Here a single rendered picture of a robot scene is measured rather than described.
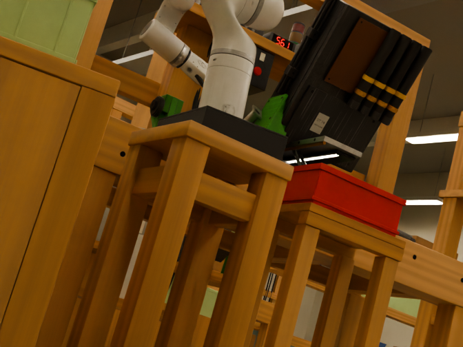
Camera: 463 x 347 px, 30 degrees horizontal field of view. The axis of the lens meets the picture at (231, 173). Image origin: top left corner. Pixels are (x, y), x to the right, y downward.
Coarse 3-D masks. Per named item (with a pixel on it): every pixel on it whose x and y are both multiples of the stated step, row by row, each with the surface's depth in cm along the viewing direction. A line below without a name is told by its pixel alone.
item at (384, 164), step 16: (112, 0) 308; (96, 16) 304; (96, 32) 304; (192, 32) 323; (80, 48) 301; (96, 48) 304; (192, 48) 322; (208, 48) 325; (80, 64) 300; (176, 80) 318; (192, 80) 321; (416, 80) 374; (176, 96) 317; (192, 96) 321; (400, 112) 369; (384, 128) 370; (400, 128) 368; (384, 144) 366; (400, 144) 368; (384, 160) 363; (400, 160) 367; (368, 176) 368; (384, 176) 362
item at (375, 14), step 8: (304, 0) 356; (312, 0) 354; (320, 0) 352; (344, 0) 358; (352, 0) 360; (360, 8) 362; (368, 8) 364; (376, 16) 366; (384, 16) 368; (392, 24) 370; (400, 24) 372; (408, 32) 374; (416, 32) 376; (416, 40) 376; (424, 40) 378
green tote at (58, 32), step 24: (0, 0) 168; (24, 0) 170; (48, 0) 172; (72, 0) 173; (96, 0) 175; (0, 24) 168; (24, 24) 169; (48, 24) 171; (72, 24) 173; (48, 48) 170; (72, 48) 172
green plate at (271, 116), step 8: (280, 96) 298; (272, 104) 300; (280, 104) 295; (264, 112) 301; (272, 112) 295; (280, 112) 296; (256, 120) 302; (264, 120) 296; (272, 120) 293; (280, 120) 296; (272, 128) 294; (280, 128) 295
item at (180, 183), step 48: (192, 144) 203; (144, 192) 215; (192, 192) 203; (240, 192) 212; (144, 240) 201; (192, 240) 233; (240, 240) 213; (96, 288) 214; (144, 288) 195; (192, 288) 229; (240, 288) 209; (96, 336) 214; (144, 336) 194; (192, 336) 228; (240, 336) 208
